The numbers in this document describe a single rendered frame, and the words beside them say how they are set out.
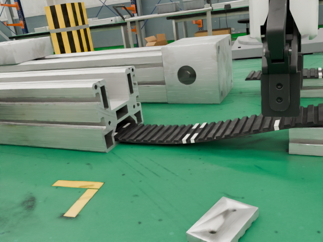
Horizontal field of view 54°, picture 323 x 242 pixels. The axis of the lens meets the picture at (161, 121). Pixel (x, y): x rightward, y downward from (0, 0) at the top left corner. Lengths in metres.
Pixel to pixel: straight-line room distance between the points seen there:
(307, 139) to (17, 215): 0.28
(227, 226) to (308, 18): 0.17
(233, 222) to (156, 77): 0.34
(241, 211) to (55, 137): 0.26
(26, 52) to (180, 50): 0.36
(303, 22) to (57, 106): 0.28
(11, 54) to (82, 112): 0.36
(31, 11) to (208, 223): 10.15
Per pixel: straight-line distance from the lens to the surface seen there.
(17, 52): 0.72
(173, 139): 0.37
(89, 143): 0.39
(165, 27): 8.43
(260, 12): 0.28
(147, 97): 0.55
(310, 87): 0.52
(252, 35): 0.98
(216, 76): 0.50
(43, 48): 0.77
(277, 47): 0.26
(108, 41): 9.08
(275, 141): 0.37
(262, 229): 0.25
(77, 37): 3.69
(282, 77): 0.28
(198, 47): 0.50
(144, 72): 0.54
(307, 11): 0.28
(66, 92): 0.39
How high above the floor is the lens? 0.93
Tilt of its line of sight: 20 degrees down
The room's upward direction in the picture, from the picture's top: 8 degrees counter-clockwise
